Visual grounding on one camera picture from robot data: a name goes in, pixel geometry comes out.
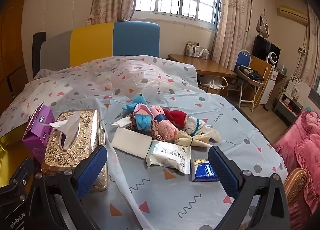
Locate round tray with tools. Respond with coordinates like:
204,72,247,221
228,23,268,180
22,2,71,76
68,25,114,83
236,65,265,86

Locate beige air conditioner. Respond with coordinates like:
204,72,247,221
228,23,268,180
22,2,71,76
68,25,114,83
276,5,308,26

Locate grey yellow blue headboard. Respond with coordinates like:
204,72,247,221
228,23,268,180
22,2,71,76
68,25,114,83
40,21,160,66

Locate patterned plastic bed sheet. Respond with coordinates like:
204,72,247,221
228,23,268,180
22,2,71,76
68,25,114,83
0,55,288,230

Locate blue plush toy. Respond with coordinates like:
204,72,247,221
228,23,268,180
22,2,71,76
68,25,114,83
122,94,153,132

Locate white paper tissue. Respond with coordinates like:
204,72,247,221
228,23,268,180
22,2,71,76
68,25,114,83
111,117,133,128

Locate white knit sock blue stripe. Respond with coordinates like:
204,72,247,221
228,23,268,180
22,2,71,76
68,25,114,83
184,116,222,143

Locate white waffle towel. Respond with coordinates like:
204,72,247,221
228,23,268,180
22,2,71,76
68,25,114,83
111,128,153,159

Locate blue folding chair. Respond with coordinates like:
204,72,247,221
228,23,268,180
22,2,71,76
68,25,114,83
234,50,265,111

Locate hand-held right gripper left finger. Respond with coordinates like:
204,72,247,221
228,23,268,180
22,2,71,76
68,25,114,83
25,145,108,230

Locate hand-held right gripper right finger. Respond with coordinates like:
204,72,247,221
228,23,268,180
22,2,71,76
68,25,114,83
208,146,292,230

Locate white wet wipes packet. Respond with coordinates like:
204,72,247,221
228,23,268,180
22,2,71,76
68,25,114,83
146,141,192,174

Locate pink fluffy sock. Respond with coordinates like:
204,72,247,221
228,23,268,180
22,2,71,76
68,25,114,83
149,105,166,123
151,120,180,143

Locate black television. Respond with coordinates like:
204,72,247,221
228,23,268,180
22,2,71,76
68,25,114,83
251,35,281,63

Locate wooden tv cabinet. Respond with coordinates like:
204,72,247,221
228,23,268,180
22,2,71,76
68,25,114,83
250,56,287,105

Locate white box leaf print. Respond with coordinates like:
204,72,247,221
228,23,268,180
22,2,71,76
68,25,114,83
286,75,310,102

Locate beige ribbed cloth roll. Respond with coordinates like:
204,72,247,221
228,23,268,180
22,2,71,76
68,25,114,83
174,130,213,148

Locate white tote bag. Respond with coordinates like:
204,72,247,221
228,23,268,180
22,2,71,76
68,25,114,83
200,75,228,94

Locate purple tissue box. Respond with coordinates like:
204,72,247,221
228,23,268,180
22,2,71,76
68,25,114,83
22,102,57,164

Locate blue pocket tissue pack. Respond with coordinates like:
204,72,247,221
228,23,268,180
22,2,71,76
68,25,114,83
192,159,219,182

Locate metal coat stand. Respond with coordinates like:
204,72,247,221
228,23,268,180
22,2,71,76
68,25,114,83
246,0,267,33

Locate red rolled sock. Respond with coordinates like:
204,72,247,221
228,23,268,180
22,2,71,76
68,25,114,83
162,110,192,128

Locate wooden desk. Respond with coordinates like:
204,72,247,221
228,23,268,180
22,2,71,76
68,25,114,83
168,54,237,90

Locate hanging beige bags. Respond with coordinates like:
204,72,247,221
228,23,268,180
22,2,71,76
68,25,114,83
256,15,270,38

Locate white round fan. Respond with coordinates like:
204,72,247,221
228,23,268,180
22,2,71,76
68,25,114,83
265,51,280,69

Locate pink ruffled blanket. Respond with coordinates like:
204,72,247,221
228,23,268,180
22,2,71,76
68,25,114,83
274,110,320,230

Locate white low shelf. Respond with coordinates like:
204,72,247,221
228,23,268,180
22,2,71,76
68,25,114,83
274,91,304,127

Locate ornate gold tissue box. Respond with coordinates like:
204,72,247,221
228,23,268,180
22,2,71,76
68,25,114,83
41,110,108,192

